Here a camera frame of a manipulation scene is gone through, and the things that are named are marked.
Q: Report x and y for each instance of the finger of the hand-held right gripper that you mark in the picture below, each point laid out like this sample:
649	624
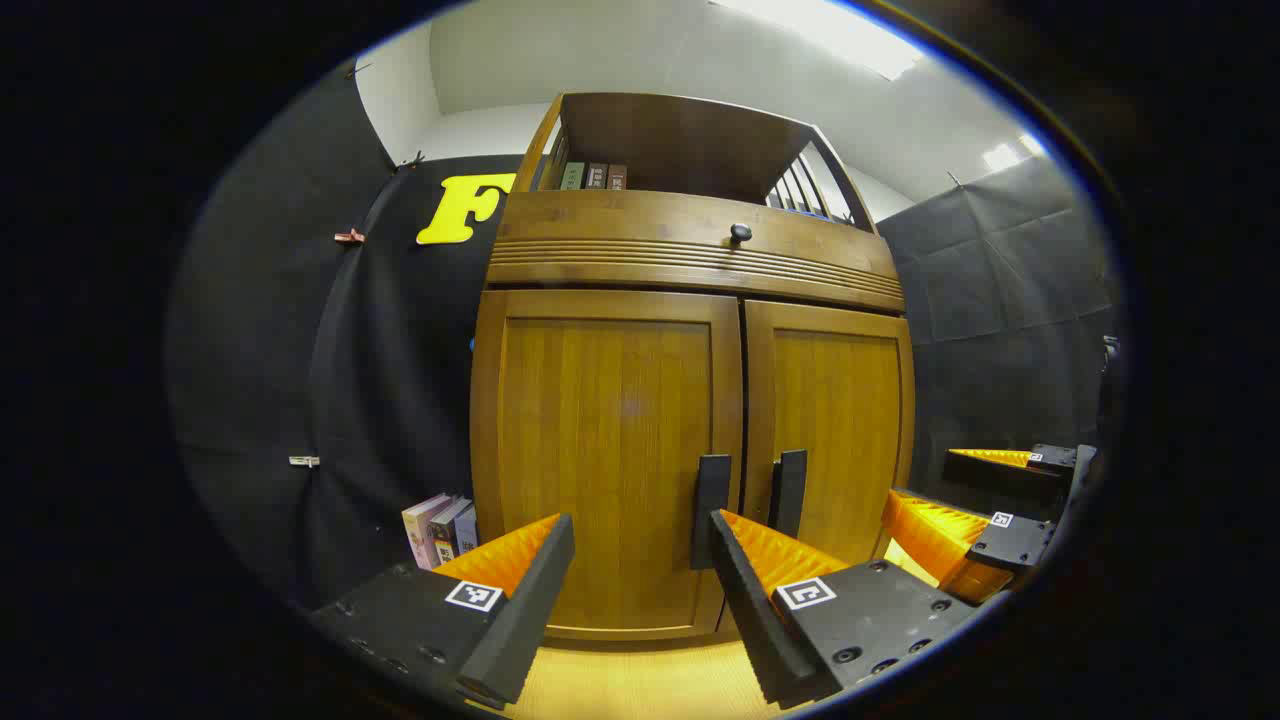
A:
1010	545
1000	478

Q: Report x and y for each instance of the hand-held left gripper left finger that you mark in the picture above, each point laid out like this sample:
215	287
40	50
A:
530	610

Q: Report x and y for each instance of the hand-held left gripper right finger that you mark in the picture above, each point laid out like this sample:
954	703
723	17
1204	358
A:
760	630

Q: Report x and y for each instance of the wooden shoe cabinet door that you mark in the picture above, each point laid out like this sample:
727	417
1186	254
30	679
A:
830	420
600	420

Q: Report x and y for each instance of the wooden double-door shoe cabinet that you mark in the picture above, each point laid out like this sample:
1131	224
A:
640	130

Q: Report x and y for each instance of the blue-grey book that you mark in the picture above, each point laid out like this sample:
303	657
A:
467	530

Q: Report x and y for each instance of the dark book with yellow label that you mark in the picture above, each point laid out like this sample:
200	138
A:
445	535

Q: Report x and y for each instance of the black backdrop cloth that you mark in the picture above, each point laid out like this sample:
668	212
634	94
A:
400	350

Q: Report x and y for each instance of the small ceiling light panel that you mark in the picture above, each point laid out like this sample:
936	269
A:
1005	155

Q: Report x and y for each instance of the blue object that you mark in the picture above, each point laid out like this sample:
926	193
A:
810	212

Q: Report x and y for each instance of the black drawer knob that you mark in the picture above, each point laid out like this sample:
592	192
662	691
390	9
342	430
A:
740	233

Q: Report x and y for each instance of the wooden ribbed drawer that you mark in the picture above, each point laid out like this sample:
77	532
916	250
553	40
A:
620	225

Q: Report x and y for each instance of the red cloth clip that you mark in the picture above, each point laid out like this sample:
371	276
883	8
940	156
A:
349	237

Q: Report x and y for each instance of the green book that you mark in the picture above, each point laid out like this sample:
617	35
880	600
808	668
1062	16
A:
572	177

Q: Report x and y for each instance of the reddish brown book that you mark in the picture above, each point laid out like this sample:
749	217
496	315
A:
617	178

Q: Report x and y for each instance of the large ceiling light panel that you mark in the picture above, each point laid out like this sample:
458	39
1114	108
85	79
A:
830	30

